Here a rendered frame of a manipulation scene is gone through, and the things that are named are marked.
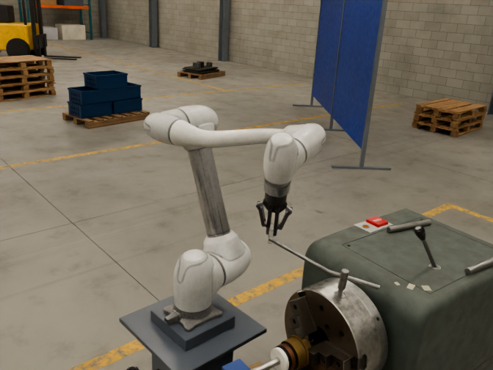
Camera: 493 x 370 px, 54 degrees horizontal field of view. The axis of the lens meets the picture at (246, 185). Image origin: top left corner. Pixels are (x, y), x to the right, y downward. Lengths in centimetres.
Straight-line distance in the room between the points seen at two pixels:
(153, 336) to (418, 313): 106
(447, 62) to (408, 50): 107
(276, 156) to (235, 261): 68
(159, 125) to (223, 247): 57
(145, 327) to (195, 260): 38
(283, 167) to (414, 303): 55
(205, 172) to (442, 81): 1084
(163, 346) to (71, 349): 132
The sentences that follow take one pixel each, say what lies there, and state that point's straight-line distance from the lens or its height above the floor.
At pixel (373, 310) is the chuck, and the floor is 120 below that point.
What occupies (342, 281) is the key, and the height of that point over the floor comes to 129.
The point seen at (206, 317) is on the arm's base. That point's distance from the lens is 200.
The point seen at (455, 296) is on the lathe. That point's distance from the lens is 155.
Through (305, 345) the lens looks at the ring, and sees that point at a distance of 143.
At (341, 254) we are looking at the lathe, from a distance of 162.
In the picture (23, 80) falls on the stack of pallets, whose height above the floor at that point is 36.
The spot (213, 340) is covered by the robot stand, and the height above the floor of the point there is 75.
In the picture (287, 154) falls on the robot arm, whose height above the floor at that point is 158.
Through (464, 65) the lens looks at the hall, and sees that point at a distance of 1230.
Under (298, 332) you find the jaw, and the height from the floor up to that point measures 113.
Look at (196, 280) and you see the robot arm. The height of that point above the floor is 100.
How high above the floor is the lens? 201
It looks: 21 degrees down
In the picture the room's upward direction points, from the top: 3 degrees clockwise
